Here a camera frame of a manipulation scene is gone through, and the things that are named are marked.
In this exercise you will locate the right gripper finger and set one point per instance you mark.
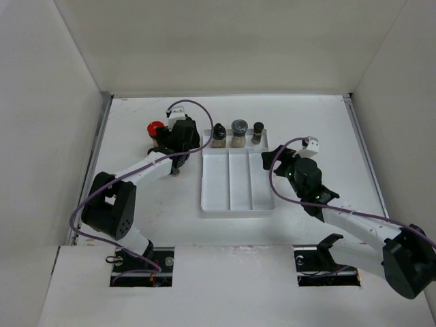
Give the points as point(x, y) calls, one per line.
point(268, 160)
point(284, 153)

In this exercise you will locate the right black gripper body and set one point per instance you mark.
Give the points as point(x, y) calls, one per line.
point(289, 174)

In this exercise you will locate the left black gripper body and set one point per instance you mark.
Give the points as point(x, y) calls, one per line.
point(163, 135)

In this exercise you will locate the small spice jar black cap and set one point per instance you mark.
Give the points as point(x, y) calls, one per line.
point(258, 128)

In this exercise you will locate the red lid sauce jar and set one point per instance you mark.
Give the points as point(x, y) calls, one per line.
point(158, 132)

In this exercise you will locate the knob-cap jar tan chunks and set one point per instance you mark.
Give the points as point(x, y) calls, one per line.
point(219, 135)

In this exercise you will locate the small brown spice jar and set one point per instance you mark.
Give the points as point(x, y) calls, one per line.
point(174, 172)

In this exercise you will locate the clear-lid grinder white powder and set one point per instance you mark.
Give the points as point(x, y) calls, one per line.
point(239, 128)

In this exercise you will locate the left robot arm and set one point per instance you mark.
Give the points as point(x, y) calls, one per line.
point(111, 212)

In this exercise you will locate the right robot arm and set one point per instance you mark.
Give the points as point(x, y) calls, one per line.
point(400, 254)

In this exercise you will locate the white plastic organizer tray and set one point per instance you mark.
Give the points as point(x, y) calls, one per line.
point(234, 183)

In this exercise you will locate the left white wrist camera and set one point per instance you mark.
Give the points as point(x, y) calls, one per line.
point(174, 114)

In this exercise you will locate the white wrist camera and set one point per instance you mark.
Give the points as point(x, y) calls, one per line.
point(310, 148)
point(174, 114)

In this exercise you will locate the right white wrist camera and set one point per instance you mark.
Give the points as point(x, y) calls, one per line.
point(310, 148)

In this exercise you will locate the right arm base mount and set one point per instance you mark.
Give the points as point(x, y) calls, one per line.
point(315, 266)

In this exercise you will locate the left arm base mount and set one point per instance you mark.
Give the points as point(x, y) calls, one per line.
point(128, 271)

